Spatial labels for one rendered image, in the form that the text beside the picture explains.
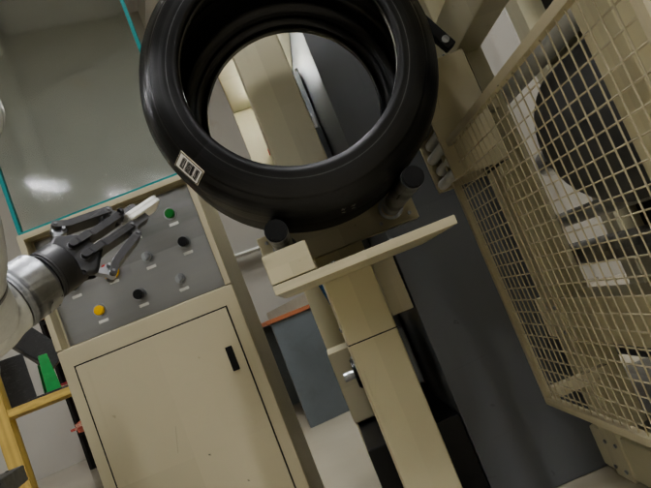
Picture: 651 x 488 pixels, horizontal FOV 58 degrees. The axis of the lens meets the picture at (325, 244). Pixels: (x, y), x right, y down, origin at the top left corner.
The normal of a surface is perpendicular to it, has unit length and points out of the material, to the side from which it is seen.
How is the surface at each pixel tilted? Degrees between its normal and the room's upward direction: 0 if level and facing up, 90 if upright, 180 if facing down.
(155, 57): 86
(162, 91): 89
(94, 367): 90
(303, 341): 90
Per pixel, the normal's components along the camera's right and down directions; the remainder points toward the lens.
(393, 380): 0.01, -0.11
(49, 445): 0.28, -0.21
